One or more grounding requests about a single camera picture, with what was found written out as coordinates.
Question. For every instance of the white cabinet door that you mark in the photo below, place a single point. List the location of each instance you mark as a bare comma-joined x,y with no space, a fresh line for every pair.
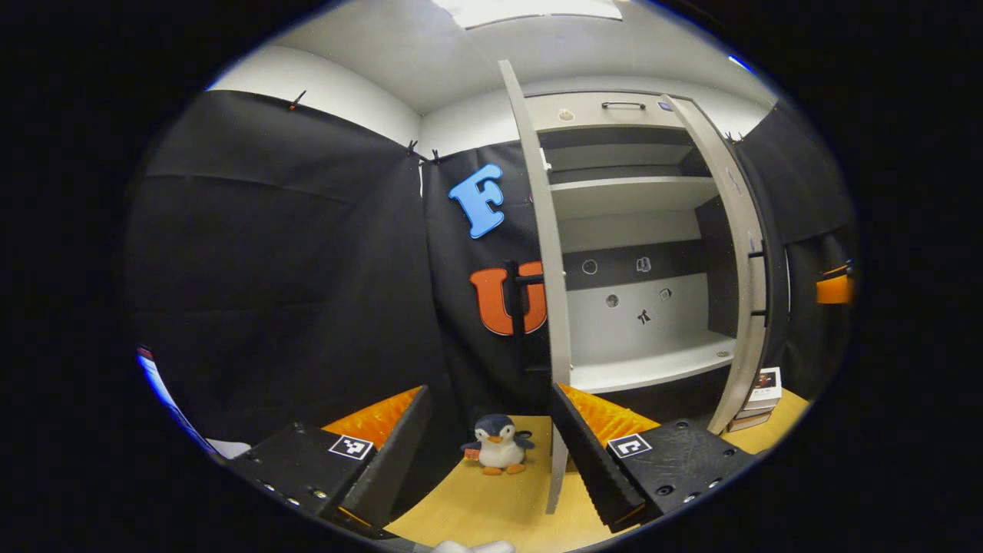
549,307
741,346

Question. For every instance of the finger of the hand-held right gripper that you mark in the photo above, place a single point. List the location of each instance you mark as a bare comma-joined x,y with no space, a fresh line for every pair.
835,288

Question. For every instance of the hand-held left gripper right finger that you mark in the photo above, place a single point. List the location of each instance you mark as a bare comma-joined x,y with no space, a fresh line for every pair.
587,453

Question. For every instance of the white photo cover book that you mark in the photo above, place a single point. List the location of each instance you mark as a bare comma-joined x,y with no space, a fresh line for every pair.
764,388

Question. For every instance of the penguin plush toy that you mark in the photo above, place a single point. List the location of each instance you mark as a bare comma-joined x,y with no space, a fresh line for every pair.
498,445

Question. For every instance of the white cabinet shelf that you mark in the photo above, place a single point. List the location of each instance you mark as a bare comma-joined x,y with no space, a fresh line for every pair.
653,365
630,198

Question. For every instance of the large ceiling light panel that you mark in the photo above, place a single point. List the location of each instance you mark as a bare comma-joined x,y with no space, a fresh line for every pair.
530,9

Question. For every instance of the white cabinet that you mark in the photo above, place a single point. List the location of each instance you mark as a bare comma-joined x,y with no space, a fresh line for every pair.
653,307

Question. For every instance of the small ceiling light panel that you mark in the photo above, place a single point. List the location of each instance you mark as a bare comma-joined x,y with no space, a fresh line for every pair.
741,63

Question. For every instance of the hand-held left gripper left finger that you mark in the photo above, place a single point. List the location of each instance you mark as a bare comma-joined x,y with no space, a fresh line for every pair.
392,461

